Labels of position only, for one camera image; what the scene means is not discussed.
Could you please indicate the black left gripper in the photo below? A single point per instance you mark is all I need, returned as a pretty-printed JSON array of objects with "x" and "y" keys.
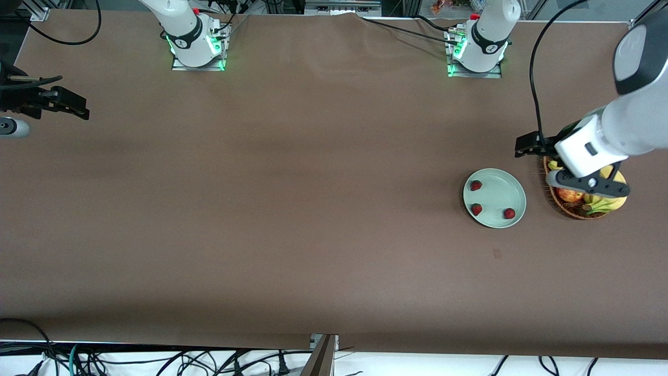
[{"x": 549, "y": 142}]

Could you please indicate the pale green round plate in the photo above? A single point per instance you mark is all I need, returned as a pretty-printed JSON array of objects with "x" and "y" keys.
[{"x": 498, "y": 196}]

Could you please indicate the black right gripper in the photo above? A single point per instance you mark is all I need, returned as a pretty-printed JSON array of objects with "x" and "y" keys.
[{"x": 14, "y": 97}]

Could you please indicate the aluminium frame profile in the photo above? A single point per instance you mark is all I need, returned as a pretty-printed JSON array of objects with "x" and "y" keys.
[
  {"x": 633, "y": 22},
  {"x": 39, "y": 13}
]

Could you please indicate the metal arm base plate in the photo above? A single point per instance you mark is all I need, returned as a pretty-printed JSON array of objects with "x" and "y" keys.
[
  {"x": 209, "y": 67},
  {"x": 475, "y": 74}
]

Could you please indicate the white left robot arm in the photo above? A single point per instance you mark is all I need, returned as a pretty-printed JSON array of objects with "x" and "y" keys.
[{"x": 626, "y": 125}]

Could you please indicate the brown table post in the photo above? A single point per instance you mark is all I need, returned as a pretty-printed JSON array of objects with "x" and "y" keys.
[{"x": 319, "y": 360}]

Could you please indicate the brown wicker basket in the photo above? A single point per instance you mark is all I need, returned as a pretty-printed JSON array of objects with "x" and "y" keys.
[{"x": 569, "y": 210}]

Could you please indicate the colourful background objects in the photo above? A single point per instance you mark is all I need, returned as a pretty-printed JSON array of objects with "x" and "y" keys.
[{"x": 441, "y": 6}]

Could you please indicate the red strawberry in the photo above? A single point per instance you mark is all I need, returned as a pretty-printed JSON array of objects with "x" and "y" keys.
[
  {"x": 476, "y": 209},
  {"x": 476, "y": 185},
  {"x": 509, "y": 213}
]

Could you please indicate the yellow banana bunch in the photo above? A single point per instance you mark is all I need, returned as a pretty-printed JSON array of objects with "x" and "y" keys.
[{"x": 608, "y": 203}]

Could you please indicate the metal post bracket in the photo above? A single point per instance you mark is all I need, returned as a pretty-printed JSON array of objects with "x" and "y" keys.
[{"x": 314, "y": 340}]

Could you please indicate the brown table cover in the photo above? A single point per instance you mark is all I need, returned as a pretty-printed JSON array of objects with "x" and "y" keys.
[{"x": 334, "y": 271}]

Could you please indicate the red apple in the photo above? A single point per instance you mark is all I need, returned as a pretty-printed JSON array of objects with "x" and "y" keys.
[{"x": 570, "y": 196}]

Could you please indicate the grey electronics box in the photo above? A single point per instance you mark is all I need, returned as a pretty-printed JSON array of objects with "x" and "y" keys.
[{"x": 342, "y": 6}]

